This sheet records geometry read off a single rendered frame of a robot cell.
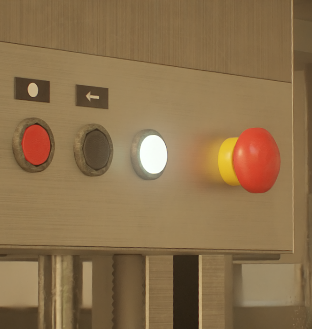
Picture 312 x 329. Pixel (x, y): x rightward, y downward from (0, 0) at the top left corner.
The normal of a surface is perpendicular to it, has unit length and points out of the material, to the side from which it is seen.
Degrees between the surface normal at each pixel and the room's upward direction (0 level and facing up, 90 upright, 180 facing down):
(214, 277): 90
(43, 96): 90
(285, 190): 90
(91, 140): 90
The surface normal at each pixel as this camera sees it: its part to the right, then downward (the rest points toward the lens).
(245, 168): 0.15, 0.15
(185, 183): 0.76, -0.04
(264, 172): 0.61, 0.22
